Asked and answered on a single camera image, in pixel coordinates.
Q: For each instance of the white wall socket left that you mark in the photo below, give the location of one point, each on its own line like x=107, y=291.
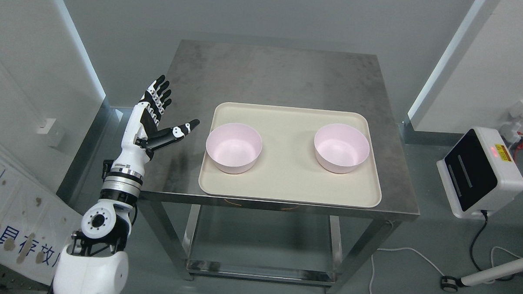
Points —
x=52, y=133

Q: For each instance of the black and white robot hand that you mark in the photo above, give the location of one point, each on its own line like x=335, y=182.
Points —
x=142, y=136

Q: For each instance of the white wall socket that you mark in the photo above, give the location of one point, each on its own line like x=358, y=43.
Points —
x=52, y=133
x=511, y=126

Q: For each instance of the white stand leg with caster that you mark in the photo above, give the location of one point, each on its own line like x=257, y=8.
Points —
x=452, y=284

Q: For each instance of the white wall socket right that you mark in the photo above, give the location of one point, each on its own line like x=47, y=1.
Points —
x=511, y=126

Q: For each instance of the white sign with blue text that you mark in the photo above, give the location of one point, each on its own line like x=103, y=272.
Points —
x=35, y=225

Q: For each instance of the pink bowl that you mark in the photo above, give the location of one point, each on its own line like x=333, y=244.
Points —
x=234, y=147
x=340, y=148

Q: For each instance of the stainless steel table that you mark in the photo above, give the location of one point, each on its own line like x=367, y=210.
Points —
x=204, y=75

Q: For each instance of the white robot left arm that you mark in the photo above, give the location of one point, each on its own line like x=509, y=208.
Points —
x=95, y=262

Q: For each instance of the white black box device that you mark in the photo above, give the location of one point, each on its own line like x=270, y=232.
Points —
x=479, y=174

